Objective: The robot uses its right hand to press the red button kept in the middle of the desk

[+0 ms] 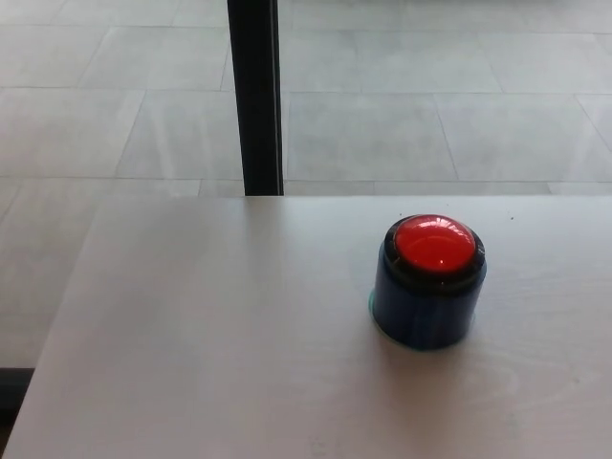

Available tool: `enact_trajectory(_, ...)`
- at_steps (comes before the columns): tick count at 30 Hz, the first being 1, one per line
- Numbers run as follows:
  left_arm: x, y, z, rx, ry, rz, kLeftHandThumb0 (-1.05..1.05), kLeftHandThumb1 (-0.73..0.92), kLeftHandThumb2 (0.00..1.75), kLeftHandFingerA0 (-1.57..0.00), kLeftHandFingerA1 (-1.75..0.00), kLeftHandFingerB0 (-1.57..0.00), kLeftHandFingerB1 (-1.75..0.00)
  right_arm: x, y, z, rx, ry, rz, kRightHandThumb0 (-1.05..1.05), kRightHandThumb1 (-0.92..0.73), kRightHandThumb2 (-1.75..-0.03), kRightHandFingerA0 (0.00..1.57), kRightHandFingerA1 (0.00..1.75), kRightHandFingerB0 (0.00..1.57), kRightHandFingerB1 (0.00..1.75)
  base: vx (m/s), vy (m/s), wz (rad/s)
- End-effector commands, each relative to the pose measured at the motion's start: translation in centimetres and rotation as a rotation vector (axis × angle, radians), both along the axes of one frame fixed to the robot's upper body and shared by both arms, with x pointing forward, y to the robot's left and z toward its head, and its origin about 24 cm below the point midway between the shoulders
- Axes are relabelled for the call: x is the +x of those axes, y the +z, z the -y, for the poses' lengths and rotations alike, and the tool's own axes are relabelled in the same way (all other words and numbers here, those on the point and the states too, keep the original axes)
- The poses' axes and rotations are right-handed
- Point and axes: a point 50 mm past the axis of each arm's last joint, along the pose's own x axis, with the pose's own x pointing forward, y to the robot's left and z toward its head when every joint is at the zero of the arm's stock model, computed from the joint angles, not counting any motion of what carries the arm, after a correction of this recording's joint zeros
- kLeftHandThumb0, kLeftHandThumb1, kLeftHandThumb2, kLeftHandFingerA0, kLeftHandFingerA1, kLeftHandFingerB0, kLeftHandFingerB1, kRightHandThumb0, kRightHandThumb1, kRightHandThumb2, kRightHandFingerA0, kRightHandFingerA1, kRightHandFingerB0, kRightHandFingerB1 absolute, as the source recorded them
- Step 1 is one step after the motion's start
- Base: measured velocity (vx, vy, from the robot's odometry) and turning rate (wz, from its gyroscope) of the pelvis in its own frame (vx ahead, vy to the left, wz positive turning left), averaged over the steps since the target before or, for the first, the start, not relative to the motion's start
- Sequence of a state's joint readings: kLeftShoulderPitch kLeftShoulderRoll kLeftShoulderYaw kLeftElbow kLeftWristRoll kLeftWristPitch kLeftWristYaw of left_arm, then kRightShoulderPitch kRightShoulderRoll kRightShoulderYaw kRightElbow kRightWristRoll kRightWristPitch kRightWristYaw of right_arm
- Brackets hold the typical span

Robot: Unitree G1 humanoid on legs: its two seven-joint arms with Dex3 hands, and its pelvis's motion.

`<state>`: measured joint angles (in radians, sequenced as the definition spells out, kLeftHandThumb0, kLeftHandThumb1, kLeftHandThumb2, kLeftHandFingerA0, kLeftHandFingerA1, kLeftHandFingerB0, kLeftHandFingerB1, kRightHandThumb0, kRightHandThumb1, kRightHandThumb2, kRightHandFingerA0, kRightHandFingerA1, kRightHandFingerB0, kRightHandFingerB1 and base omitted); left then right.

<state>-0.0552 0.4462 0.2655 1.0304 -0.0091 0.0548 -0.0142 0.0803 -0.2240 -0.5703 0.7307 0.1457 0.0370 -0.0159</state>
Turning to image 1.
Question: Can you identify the red button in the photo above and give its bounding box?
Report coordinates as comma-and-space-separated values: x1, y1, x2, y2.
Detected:
367, 213, 490, 355

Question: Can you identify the black vertical post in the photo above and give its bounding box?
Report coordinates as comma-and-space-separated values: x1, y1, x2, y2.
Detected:
227, 0, 285, 197

